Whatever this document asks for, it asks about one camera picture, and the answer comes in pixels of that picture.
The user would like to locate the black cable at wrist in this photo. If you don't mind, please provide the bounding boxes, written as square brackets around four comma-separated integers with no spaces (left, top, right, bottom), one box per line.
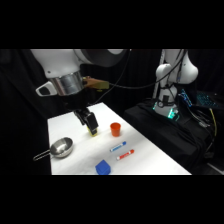
[96,49,190,104]

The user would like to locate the yellow cup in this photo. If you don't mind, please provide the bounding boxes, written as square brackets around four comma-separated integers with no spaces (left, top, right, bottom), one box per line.
[87,129,99,138]

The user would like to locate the blue cube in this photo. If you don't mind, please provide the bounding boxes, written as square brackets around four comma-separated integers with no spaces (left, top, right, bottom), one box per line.
[94,159,112,176]

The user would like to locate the black robot stand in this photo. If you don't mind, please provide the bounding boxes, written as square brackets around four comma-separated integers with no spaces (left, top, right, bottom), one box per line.
[122,98,224,174]

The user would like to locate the steel pan with handle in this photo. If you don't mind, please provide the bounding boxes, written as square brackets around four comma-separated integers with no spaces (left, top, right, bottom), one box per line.
[32,136,75,162]

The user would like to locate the tan cable connector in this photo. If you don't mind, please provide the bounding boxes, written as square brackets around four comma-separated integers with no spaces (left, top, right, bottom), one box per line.
[82,76,110,92]

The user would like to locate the blue backlit keyboard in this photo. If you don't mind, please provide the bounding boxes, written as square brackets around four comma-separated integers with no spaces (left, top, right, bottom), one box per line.
[195,90,220,108]

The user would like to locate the yellow cable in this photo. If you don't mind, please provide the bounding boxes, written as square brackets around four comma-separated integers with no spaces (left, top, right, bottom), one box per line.
[209,108,218,138]

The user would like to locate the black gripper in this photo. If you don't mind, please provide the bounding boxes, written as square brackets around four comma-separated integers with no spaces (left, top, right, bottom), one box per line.
[61,90,100,137]

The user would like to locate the black curtain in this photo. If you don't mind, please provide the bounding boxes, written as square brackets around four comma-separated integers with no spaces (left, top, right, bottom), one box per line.
[0,49,224,176]

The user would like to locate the red and white marker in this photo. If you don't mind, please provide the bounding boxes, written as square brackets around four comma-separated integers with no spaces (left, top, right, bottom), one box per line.
[116,148,136,161]

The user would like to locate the orange cup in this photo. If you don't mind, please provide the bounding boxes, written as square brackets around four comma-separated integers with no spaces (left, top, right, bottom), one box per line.
[109,121,122,138]

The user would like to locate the blue and white marker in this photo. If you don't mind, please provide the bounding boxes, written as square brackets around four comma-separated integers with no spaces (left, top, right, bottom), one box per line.
[109,140,128,153]

